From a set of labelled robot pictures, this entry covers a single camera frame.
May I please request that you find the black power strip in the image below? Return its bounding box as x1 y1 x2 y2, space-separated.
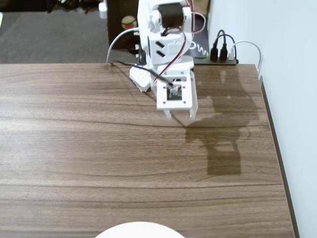
193 56 240 66

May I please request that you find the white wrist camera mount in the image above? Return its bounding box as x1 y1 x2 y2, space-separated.
156 71 199 112

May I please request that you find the white plastic object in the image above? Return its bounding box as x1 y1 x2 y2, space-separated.
98 1 108 20

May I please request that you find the black camera cable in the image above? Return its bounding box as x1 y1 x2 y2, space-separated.
109 60 174 87

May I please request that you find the white plug with cable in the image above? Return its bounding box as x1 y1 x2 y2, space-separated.
228 40 264 78

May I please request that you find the brown cardboard box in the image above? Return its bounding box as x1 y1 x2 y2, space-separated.
190 0 211 16

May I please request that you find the white plate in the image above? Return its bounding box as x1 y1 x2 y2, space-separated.
94 221 186 238

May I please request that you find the dark box with round sticker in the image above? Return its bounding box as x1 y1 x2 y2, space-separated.
106 0 141 56

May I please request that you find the red black servo wire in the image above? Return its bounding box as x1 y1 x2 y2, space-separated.
187 0 208 34
153 26 188 84

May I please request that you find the white usb cable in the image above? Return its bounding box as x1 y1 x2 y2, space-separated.
106 28 140 64

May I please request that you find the black power plug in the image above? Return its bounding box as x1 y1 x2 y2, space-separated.
210 29 226 62
215 34 235 61

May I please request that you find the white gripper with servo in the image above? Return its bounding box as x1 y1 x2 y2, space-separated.
150 59 199 120

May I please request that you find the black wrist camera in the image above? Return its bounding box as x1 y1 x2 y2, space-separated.
166 84 183 101

